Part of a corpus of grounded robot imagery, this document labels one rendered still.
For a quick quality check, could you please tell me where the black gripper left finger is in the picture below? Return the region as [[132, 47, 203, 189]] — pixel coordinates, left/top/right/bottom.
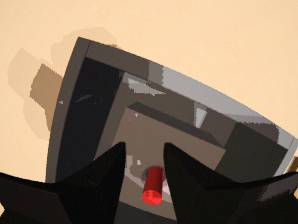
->
[[0, 141, 126, 224]]

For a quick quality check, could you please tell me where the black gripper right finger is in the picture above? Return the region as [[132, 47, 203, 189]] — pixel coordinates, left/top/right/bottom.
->
[[164, 143, 298, 224]]

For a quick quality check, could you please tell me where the red peg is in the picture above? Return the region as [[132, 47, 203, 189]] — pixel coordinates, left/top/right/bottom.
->
[[142, 168, 164, 205]]

